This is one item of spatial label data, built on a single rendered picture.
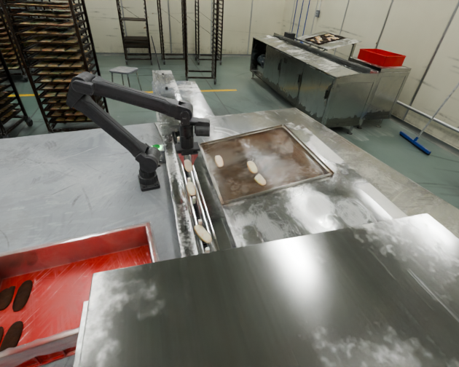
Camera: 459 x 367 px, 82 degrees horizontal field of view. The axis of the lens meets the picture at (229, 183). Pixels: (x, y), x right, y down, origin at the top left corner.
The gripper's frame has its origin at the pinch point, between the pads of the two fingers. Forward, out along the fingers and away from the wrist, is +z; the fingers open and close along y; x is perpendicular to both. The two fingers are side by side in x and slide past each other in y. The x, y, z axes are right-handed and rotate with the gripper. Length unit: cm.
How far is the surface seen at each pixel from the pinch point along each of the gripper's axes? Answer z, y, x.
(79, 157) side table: 11, -53, 34
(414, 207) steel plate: 12, 99, -38
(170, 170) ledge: 7.0, -7.6, 6.5
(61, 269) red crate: 11, -47, -38
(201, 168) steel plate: 11.3, 8.4, 11.9
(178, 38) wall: 49, 79, 700
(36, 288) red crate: 11, -53, -44
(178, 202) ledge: 7.1, -6.7, -17.4
